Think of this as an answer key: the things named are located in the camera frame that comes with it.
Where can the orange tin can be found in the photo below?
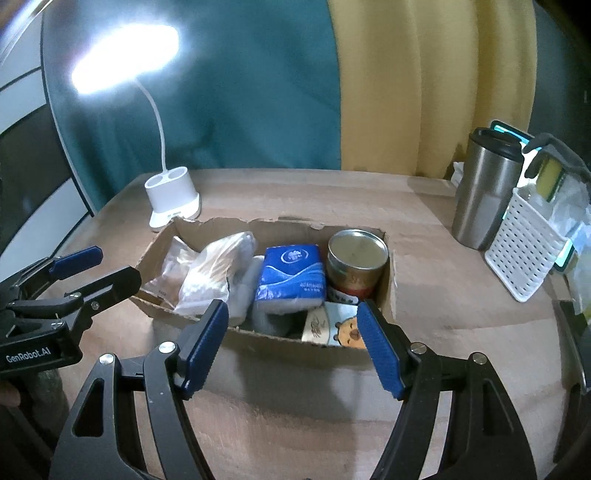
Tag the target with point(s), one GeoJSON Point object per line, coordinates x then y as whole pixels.
{"type": "Point", "coordinates": [355, 267]}

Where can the yellow sponge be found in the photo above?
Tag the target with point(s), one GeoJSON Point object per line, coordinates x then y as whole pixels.
{"type": "Point", "coordinates": [548, 182]}

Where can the blue tissue packet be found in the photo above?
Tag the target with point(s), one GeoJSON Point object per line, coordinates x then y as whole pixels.
{"type": "Point", "coordinates": [288, 277]}

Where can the clear snack packet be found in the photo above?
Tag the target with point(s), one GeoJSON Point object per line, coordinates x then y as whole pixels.
{"type": "Point", "coordinates": [166, 277]}

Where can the grey sock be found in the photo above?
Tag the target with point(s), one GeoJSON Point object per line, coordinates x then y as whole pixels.
{"type": "Point", "coordinates": [272, 323]}

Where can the bear print carton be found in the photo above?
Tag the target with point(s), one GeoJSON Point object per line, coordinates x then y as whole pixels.
{"type": "Point", "coordinates": [334, 327]}

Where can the cardboard box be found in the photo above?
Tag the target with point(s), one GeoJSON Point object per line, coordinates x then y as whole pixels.
{"type": "Point", "coordinates": [277, 348]}

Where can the steel tumbler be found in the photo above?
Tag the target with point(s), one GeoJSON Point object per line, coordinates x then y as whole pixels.
{"type": "Point", "coordinates": [485, 194]}

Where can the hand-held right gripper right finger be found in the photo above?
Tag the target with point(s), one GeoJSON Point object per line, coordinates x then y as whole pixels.
{"type": "Point", "coordinates": [378, 350]}

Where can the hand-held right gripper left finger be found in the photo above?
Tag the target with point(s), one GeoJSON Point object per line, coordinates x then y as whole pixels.
{"type": "Point", "coordinates": [205, 346]}

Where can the white plastic bag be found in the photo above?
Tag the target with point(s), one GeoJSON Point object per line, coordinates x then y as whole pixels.
{"type": "Point", "coordinates": [207, 272]}

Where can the white desk lamp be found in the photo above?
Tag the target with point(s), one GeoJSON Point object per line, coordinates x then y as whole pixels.
{"type": "Point", "coordinates": [171, 198]}

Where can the yellow curtain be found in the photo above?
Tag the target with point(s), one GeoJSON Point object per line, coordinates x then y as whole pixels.
{"type": "Point", "coordinates": [429, 83]}

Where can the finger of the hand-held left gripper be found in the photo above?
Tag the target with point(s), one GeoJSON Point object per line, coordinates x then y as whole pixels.
{"type": "Point", "coordinates": [76, 264]}
{"type": "Point", "coordinates": [111, 286]}

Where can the white perforated basket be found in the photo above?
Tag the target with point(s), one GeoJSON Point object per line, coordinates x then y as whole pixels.
{"type": "Point", "coordinates": [521, 249]}

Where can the crumpled clear plastic bags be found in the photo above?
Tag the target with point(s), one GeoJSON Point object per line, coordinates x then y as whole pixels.
{"type": "Point", "coordinates": [572, 207]}

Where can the white sock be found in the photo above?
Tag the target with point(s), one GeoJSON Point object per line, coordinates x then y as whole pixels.
{"type": "Point", "coordinates": [244, 290]}

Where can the teal curtain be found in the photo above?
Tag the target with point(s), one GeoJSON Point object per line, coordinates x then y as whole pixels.
{"type": "Point", "coordinates": [231, 106]}

